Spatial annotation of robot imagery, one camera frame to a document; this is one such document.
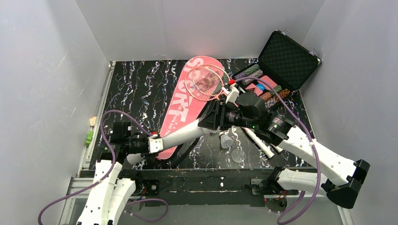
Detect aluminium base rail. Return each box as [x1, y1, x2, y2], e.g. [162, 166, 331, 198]
[59, 175, 353, 225]

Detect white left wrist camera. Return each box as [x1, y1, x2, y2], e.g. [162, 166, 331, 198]
[147, 132, 164, 154]

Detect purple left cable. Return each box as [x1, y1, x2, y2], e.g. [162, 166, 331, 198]
[38, 108, 169, 225]

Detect pink racket bag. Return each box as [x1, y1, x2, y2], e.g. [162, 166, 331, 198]
[155, 56, 225, 161]

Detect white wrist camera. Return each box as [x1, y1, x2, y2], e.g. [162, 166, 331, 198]
[147, 132, 164, 154]
[222, 79, 239, 104]

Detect beige wooden block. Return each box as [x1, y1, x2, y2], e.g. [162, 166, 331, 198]
[89, 116, 97, 127]

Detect poker chip rows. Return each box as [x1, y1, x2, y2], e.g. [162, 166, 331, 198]
[232, 64, 292, 110]

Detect pink badminton racket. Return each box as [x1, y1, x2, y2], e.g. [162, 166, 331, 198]
[192, 64, 285, 153]
[184, 67, 276, 159]

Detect clear round tube lid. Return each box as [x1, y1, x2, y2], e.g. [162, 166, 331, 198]
[231, 149, 246, 164]

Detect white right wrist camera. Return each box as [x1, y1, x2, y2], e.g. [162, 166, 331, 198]
[222, 79, 239, 104]

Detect green clip on rail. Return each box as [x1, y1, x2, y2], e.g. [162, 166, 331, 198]
[85, 130, 93, 146]

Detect black foam-lined case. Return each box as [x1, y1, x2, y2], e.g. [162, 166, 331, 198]
[233, 30, 321, 100]

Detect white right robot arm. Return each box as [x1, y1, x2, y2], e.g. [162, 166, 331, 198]
[198, 92, 370, 209]

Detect pink card deck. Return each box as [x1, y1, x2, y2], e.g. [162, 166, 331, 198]
[245, 75, 277, 96]

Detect white shuttlecock tube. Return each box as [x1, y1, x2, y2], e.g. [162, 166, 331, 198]
[127, 119, 214, 165]

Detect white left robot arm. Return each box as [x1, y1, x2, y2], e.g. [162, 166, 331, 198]
[76, 122, 147, 225]

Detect white shuttlecock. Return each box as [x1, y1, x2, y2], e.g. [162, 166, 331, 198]
[219, 132, 233, 149]

